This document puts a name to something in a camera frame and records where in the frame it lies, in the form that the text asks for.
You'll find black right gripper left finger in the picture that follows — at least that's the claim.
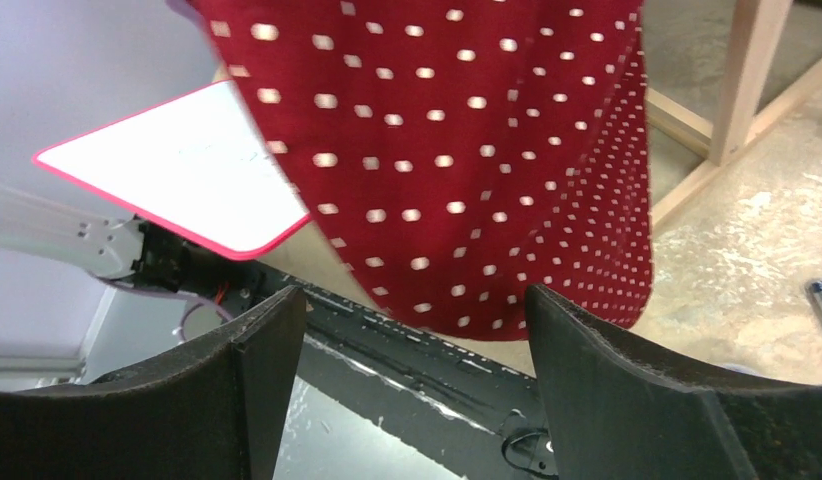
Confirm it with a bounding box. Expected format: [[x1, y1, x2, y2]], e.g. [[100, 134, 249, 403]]
[[0, 287, 307, 479]]

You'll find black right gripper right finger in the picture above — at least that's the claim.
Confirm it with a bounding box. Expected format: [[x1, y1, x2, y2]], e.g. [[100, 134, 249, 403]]
[[524, 285, 822, 479]]

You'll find red polka dot skirt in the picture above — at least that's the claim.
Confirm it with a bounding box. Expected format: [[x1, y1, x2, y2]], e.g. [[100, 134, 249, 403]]
[[194, 1, 653, 341]]

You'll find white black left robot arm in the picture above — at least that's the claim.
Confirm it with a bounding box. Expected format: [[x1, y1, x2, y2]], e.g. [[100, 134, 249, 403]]
[[0, 185, 255, 301]]

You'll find pink-framed whiteboard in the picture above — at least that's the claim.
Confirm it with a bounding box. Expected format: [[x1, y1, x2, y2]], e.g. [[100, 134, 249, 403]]
[[33, 81, 310, 261]]

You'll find wooden clothes rack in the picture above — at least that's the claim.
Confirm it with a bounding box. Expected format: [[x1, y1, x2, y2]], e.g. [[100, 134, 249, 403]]
[[647, 1, 822, 234]]

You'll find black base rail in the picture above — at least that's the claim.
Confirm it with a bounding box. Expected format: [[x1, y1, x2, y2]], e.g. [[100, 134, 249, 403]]
[[179, 261, 558, 480]]

